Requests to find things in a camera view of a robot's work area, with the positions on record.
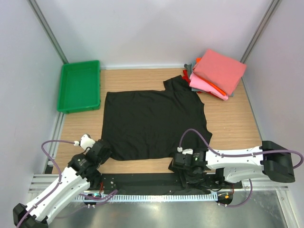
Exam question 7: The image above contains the black t shirt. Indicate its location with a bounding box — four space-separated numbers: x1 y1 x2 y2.
101 76 212 161

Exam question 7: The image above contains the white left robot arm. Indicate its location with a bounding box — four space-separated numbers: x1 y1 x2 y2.
13 140 111 228

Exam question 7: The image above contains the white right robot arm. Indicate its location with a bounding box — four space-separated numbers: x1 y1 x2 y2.
169 141 295 188

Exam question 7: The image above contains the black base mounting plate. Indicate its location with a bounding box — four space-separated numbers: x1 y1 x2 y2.
90 173 243 194

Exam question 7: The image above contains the green plastic bin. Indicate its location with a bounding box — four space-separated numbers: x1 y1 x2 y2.
57 60 101 114

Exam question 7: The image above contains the folded light pink t shirt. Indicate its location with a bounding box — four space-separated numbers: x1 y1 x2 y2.
190 73 228 101

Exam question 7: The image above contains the folded red t shirt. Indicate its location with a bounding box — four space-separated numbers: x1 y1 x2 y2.
182 69 190 84

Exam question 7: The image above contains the folded salmon pink t shirt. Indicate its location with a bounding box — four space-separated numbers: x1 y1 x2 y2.
193 49 247 96

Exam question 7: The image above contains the folded grey t shirt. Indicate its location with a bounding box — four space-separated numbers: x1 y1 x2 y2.
184 62 196 74

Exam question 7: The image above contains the folded orange t shirt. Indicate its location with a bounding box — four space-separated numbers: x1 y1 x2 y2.
195 57 227 95

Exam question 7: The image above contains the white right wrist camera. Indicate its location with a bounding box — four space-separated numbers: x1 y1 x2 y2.
177 147 193 154

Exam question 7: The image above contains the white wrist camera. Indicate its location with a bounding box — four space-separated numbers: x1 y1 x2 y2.
177 147 193 154
73 134 95 151

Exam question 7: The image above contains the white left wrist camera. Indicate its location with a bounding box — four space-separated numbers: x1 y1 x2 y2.
73 134 95 151

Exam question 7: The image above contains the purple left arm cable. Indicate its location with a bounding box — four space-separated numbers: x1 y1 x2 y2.
16 139 119 228

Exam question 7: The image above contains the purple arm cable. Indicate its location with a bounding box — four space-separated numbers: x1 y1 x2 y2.
16 139 119 228
178 129 304 207

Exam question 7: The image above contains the white slotted cable duct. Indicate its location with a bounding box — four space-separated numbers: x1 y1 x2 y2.
72 192 218 203

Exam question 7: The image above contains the aluminium frame rail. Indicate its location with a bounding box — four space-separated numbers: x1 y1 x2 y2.
28 174 289 193

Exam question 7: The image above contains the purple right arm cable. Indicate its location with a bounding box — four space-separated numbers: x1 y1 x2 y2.
178 129 304 207

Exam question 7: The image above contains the left aluminium corner post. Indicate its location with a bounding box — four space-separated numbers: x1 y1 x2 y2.
27 0 69 64

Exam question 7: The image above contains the aluminium corner post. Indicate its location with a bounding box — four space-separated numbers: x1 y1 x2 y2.
27 0 69 64
239 0 282 65

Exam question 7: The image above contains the right aluminium corner post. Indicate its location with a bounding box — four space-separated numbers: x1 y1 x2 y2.
239 0 282 65

